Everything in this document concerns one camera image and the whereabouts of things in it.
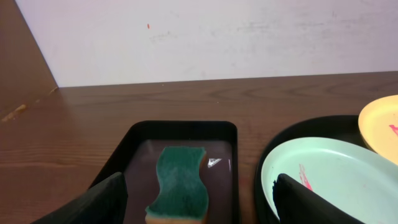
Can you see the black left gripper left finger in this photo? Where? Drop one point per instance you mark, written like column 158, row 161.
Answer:
column 102, row 204

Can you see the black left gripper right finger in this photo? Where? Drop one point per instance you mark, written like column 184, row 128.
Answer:
column 296, row 204

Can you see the mint green plate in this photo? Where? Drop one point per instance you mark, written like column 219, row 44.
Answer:
column 356, row 180

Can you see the green and yellow sponge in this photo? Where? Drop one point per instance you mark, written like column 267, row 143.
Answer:
column 183, row 197

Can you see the black rectangular tray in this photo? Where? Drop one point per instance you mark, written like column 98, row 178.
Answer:
column 137, row 154

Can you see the round black tray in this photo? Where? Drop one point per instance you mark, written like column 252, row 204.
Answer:
column 340, row 127

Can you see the yellow plate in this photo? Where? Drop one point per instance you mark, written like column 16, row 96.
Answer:
column 378, row 126

